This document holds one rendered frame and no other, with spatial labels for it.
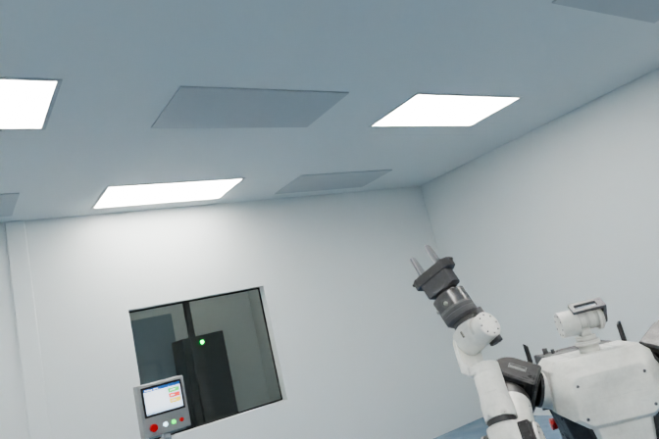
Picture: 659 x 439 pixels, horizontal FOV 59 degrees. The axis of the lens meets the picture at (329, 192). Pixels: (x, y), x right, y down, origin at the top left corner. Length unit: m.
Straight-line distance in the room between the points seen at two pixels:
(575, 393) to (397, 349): 5.30
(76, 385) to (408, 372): 3.48
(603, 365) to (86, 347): 4.47
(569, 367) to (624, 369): 0.12
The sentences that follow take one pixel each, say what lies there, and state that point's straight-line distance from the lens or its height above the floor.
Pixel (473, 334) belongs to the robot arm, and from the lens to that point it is 1.46.
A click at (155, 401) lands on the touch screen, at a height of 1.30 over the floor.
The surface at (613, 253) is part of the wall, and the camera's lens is 6.14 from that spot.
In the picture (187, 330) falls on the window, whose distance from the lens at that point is 5.77.
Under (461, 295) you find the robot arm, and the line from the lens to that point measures 1.49.
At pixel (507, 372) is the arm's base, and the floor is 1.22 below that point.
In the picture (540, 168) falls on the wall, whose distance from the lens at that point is 6.46.
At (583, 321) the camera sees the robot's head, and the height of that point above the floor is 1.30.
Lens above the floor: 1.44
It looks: 13 degrees up
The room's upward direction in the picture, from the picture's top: 14 degrees counter-clockwise
